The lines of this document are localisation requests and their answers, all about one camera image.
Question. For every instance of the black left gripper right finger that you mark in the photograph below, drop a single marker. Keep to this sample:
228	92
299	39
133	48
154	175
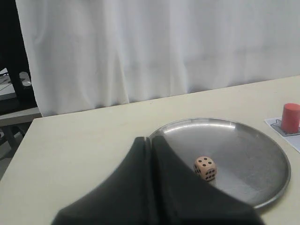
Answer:
185	199

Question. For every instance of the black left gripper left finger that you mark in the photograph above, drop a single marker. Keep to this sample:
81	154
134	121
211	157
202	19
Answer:
126	197

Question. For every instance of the wooden die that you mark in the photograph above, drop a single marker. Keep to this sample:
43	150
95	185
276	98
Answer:
205	168

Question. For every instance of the red cylinder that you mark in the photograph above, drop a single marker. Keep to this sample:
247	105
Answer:
290	118

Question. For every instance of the round metal plate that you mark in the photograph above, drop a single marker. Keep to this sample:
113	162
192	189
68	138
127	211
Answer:
250	165

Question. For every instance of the paper game board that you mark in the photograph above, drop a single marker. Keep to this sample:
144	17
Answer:
292	138

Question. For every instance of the white curtain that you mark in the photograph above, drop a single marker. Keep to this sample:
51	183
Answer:
87	54

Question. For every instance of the black stand in background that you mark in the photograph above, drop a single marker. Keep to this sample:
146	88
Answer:
12	50

